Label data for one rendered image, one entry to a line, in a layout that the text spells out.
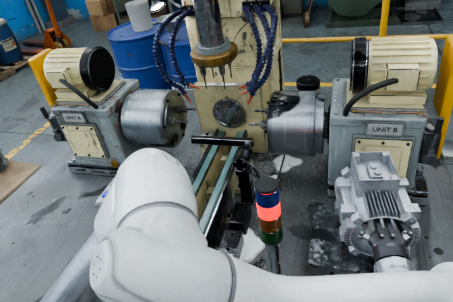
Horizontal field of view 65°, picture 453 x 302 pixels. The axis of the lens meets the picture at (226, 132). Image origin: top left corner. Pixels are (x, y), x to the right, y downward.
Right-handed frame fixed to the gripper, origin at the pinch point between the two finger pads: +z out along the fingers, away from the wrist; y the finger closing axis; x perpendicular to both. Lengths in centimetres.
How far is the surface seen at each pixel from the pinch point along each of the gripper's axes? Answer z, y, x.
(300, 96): 41.3, 18.2, -3.7
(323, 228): -1.2, 13.4, 15.2
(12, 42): 378, 424, 118
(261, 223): -12.9, 30.3, -5.3
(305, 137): 28.7, 17.3, 5.0
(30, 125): 205, 305, 137
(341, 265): -14.3, 9.9, 13.3
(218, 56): 46, 46, -20
